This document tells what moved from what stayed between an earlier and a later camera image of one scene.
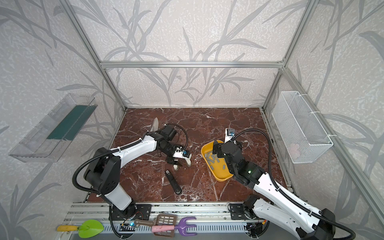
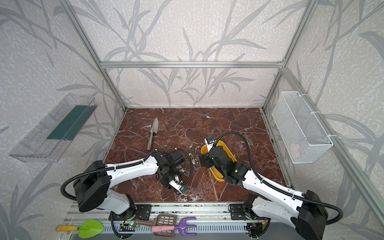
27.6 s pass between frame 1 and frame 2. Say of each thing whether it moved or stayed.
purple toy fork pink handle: stayed
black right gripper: moved
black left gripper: moved
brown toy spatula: stayed
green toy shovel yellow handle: stayed
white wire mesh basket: stayed
